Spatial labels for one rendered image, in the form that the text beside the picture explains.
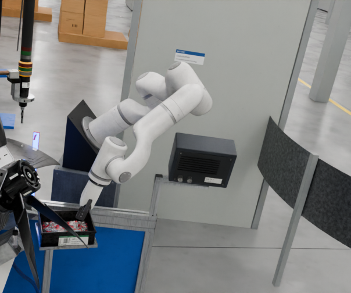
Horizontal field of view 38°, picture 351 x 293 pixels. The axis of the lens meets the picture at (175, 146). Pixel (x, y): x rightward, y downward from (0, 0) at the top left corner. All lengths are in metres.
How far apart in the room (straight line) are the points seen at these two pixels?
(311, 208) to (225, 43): 1.23
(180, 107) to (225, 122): 1.92
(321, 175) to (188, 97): 1.53
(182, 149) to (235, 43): 1.58
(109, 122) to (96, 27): 7.01
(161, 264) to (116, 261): 1.08
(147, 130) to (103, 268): 0.91
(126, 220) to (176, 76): 0.71
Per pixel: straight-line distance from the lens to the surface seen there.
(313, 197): 3.24
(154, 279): 3.36
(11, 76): 1.69
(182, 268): 3.51
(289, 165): 3.39
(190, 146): 2.11
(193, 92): 1.82
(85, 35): 9.32
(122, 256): 2.43
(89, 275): 2.50
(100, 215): 2.29
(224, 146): 2.17
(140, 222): 2.31
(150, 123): 1.78
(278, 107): 3.75
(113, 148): 1.74
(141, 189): 3.87
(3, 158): 1.77
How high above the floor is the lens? 2.02
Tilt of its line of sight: 22 degrees down
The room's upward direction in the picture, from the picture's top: 11 degrees clockwise
